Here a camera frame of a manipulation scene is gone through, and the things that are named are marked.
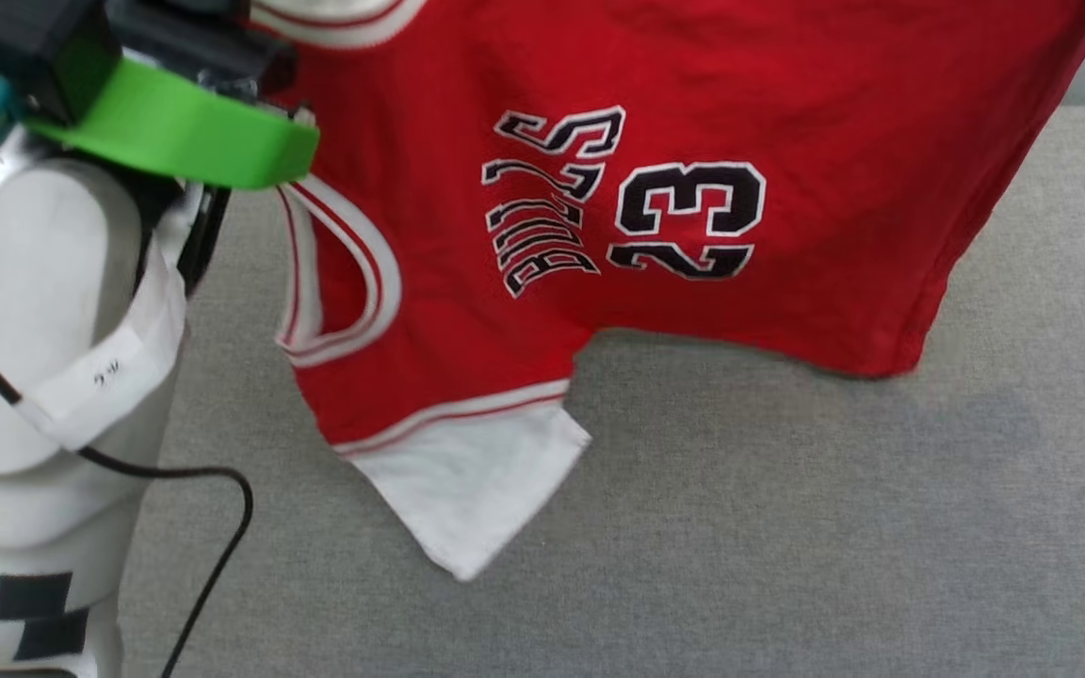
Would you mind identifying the white paper tape label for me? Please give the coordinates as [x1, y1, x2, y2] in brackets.
[20, 240, 190, 453]

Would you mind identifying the red and white basketball jersey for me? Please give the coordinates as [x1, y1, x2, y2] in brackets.
[251, 0, 1085, 582]

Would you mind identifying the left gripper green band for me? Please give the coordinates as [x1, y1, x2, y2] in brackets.
[24, 0, 322, 189]

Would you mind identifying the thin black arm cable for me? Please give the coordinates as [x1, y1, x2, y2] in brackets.
[0, 292, 254, 678]

